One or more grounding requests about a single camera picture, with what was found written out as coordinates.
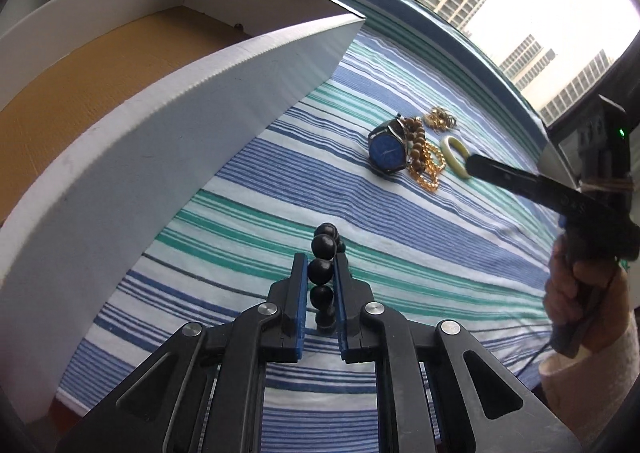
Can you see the blue face wristwatch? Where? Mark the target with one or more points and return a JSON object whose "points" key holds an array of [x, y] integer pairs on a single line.
{"points": [[387, 148]]}

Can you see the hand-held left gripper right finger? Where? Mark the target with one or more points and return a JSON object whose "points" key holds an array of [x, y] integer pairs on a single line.
{"points": [[341, 300]]}

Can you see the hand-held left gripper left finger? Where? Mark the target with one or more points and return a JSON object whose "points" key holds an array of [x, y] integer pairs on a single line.
{"points": [[299, 300]]}

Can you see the pale green jade bangle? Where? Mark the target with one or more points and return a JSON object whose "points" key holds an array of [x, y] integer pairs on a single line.
{"points": [[446, 149]]}

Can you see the small tangled metal jewelry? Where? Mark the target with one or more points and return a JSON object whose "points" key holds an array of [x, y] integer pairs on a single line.
{"points": [[440, 119]]}

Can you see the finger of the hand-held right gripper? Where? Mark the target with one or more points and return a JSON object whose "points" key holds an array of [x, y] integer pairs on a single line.
{"points": [[510, 178]]}

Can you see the white cardboard box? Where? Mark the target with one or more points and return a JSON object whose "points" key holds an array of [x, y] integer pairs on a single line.
{"points": [[100, 183]]}

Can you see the person's right hand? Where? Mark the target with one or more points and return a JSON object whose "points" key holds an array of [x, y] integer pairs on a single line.
{"points": [[602, 303]]}

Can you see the blue green striped cloth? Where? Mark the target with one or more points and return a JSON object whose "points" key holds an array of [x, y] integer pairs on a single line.
{"points": [[300, 158]]}

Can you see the grey apartment building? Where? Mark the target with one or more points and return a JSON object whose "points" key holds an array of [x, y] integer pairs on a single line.
{"points": [[527, 60], [575, 88]]}

